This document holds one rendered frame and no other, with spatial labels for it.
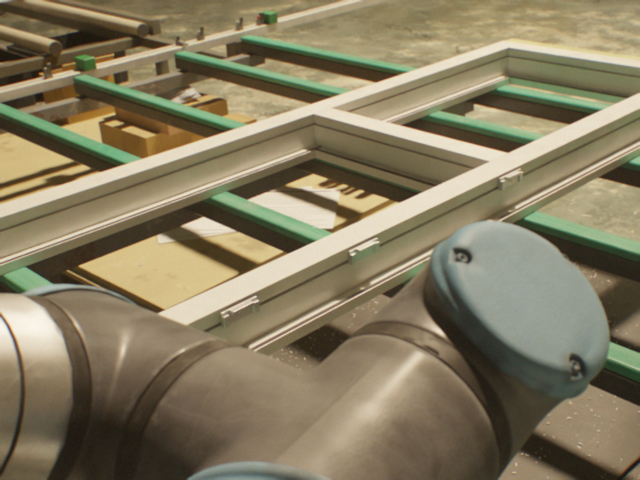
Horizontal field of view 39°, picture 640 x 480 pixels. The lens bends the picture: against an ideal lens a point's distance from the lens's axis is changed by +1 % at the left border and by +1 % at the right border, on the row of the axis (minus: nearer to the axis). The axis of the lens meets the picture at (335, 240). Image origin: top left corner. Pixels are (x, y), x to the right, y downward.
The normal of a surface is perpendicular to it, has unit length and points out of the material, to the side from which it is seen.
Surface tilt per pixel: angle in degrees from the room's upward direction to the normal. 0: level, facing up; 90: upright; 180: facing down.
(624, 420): 0
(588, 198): 0
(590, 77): 90
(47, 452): 87
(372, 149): 90
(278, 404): 8
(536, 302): 36
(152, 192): 90
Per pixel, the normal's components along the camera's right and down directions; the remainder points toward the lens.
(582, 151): 0.69, 0.28
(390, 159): -0.72, 0.33
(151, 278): -0.05, -0.90
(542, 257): 0.43, -0.59
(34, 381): 0.83, -0.24
